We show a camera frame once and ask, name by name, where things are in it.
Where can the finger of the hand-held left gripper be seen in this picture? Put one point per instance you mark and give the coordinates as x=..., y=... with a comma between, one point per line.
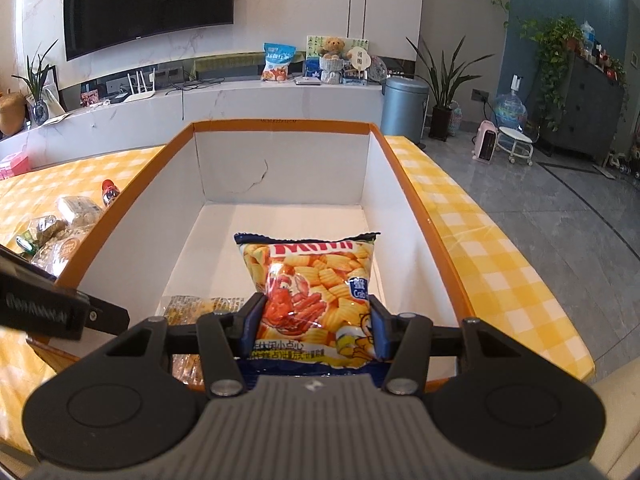
x=45, y=312

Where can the white marble tv console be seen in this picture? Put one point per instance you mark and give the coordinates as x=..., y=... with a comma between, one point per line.
x=225, y=102

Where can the ivy plant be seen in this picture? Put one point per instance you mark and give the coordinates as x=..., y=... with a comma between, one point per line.
x=552, y=50

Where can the small photo frame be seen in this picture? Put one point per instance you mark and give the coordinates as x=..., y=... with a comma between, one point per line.
x=90, y=97

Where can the pink box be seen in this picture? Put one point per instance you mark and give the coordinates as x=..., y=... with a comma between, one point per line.
x=14, y=166

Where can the clear packet with dark pastry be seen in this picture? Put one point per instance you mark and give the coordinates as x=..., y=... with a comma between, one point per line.
x=45, y=227

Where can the loose papers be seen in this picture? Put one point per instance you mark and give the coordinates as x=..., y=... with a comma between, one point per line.
x=52, y=119

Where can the black curved television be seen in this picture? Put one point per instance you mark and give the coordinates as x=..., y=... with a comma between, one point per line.
x=145, y=5

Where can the round paper hand fan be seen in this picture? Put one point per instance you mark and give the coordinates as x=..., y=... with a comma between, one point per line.
x=357, y=59

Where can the red cap drink bottle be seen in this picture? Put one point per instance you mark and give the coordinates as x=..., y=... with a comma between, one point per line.
x=110, y=192

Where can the yellow checkered tablecloth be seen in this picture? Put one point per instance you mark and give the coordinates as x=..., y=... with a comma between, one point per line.
x=480, y=240

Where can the brown gourd ornament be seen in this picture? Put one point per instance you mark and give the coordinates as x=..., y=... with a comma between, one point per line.
x=11, y=115

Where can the blue water jug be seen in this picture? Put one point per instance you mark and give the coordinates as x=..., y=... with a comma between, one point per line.
x=510, y=107

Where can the clear packet of round bread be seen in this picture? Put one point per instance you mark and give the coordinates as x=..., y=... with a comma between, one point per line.
x=65, y=252

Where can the green picture card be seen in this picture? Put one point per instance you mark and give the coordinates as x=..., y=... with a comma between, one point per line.
x=314, y=47

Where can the white wifi router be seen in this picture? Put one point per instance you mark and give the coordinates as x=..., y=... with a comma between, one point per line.
x=140, y=92

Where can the long leaf potted plant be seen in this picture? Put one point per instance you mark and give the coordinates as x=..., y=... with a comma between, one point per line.
x=442, y=95

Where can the teddy bear in basket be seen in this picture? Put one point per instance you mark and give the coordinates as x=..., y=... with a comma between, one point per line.
x=332, y=60

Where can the blue snack bag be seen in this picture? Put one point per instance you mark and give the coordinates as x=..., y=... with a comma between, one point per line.
x=278, y=62

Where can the white round stool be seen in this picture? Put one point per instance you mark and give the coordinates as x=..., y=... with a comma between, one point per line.
x=515, y=142

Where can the grey drawer cabinet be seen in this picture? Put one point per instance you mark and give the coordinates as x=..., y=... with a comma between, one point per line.
x=585, y=110

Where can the grey blue trash can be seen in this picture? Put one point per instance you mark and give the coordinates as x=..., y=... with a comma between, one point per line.
x=404, y=110

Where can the yellow clear snack packet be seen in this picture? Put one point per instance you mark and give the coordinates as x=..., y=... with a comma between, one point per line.
x=200, y=310

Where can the pink space heater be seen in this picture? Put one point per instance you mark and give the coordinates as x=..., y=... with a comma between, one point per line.
x=487, y=142

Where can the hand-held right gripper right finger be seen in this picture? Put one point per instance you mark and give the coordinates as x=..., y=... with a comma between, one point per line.
x=381, y=332

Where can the orange crab print chip bag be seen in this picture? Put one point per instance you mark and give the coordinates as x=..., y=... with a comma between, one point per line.
x=310, y=285

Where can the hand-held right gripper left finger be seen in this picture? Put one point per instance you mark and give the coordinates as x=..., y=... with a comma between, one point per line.
x=251, y=325

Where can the orange cardboard box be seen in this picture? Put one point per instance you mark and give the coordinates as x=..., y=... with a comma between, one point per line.
x=280, y=180

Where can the green plant in glass vase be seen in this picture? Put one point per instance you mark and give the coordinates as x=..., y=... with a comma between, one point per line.
x=37, y=95

